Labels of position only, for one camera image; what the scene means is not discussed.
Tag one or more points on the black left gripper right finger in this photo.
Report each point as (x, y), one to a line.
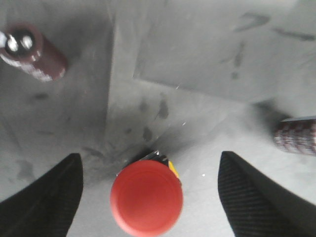
(256, 206)

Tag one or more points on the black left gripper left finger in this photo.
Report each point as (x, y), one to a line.
(45, 208)

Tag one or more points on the red mushroom push button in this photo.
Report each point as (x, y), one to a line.
(146, 197)

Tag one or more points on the right dark red capacitor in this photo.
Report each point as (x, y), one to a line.
(296, 135)

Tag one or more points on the dark red capacitor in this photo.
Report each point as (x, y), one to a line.
(23, 46)
(296, 135)

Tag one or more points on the left dark red capacitor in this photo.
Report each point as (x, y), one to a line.
(23, 46)

